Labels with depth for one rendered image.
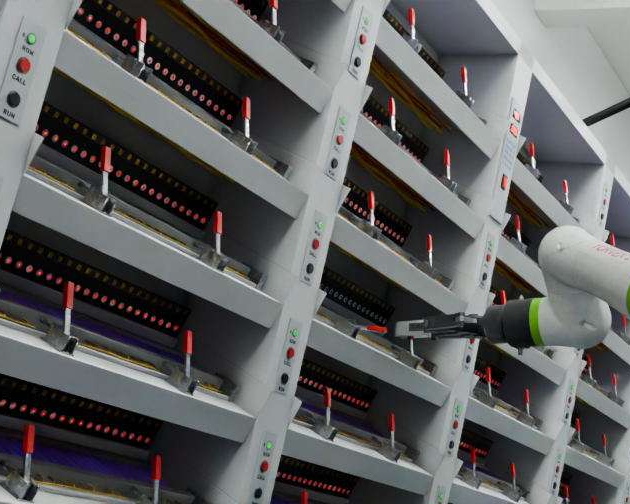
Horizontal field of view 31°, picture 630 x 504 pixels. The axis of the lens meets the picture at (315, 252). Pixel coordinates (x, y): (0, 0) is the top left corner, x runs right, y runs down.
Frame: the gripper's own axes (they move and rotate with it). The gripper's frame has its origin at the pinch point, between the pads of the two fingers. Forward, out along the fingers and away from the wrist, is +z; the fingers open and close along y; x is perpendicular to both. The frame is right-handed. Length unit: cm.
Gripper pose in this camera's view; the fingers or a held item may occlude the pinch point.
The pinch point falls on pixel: (412, 329)
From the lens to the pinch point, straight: 232.2
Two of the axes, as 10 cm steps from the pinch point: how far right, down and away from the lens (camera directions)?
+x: 0.7, -9.5, 2.9
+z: -8.7, 0.9, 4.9
